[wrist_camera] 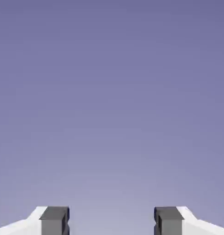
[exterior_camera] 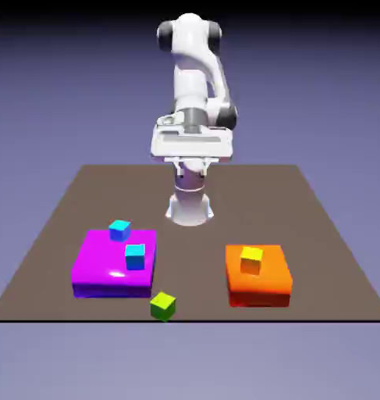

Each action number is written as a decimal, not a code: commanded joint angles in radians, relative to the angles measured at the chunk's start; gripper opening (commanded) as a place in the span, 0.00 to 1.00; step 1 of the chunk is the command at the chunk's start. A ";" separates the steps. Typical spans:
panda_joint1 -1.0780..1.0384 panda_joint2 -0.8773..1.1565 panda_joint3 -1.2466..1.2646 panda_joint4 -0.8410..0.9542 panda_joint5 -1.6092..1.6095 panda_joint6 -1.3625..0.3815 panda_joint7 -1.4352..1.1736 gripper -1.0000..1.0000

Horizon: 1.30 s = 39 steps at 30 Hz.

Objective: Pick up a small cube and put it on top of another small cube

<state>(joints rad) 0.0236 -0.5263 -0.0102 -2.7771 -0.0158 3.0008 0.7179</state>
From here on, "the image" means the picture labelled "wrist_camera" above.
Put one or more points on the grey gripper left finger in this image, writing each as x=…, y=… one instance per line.
x=52, y=222

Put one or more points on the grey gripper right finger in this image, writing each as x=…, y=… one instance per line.
x=170, y=222

